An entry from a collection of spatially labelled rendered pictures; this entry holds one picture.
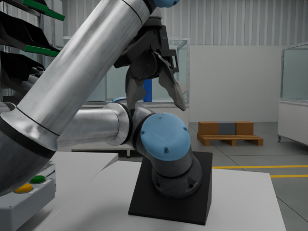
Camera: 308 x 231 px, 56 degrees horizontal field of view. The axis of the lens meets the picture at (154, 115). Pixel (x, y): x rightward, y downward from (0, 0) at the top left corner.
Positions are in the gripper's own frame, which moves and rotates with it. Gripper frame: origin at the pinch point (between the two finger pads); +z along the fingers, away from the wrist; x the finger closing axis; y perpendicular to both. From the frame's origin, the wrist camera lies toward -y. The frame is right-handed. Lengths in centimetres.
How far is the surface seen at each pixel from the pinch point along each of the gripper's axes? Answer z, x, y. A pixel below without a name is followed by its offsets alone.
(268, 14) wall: -206, 237, 938
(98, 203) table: 26.4, 33.5, 6.6
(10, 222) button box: 18.4, 27.5, -22.4
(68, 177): 22, 62, 16
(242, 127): 91, 212, 551
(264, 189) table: 35, -3, 51
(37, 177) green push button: 13.1, 38.3, -8.9
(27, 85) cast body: -16, 64, 7
